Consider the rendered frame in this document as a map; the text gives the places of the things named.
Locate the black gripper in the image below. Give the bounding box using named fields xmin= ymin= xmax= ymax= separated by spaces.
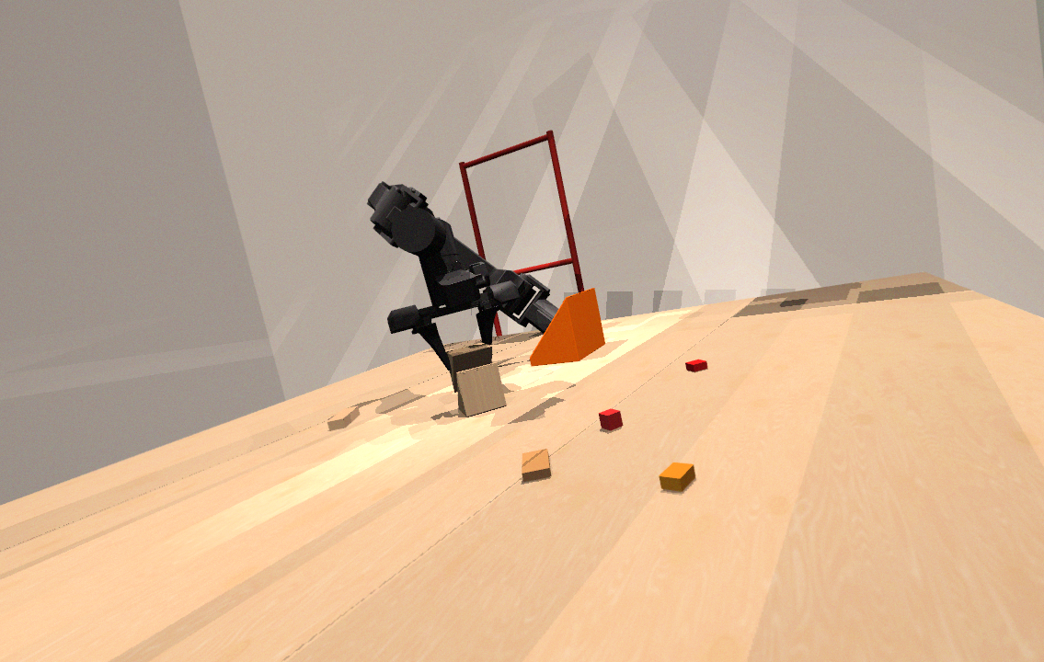
xmin=387 ymin=255 xmax=520 ymax=371

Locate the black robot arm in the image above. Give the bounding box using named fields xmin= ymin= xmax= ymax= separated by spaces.
xmin=367 ymin=181 xmax=559 ymax=334

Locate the yellow block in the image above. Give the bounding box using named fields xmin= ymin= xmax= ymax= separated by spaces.
xmin=659 ymin=462 xmax=696 ymax=492

